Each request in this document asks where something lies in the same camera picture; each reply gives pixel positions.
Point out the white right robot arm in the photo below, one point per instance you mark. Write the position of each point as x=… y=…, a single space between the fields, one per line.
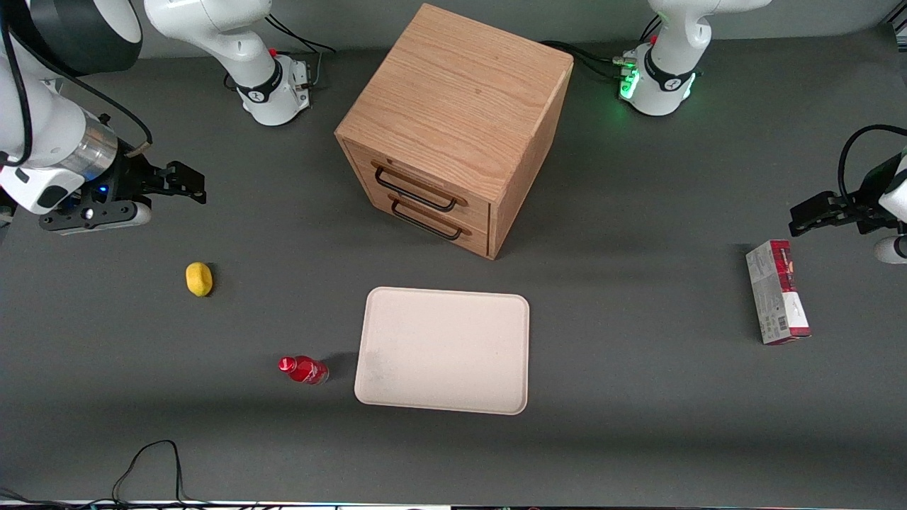
x=49 y=120

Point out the red and white carton box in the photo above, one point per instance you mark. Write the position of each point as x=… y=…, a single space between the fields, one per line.
x=776 y=294

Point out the wooden drawer cabinet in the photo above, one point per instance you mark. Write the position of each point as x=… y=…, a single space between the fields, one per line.
x=460 y=99

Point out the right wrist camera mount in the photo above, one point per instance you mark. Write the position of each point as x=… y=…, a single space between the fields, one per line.
x=99 y=214

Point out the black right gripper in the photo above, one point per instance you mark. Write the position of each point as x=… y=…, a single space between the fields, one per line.
x=130 y=178

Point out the yellow lemon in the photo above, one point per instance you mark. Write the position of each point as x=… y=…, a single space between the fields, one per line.
x=199 y=279

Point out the beige rectangular tray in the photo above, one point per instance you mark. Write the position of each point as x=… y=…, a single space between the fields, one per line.
x=443 y=350

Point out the wooden drawer front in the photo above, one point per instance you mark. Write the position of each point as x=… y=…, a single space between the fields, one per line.
x=425 y=191
x=439 y=225

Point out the red coke bottle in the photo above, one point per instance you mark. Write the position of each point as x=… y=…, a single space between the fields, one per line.
x=306 y=370

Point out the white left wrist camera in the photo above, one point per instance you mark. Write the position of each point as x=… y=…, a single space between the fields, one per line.
x=891 y=250

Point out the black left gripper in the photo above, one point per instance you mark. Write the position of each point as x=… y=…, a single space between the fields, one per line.
x=869 y=200

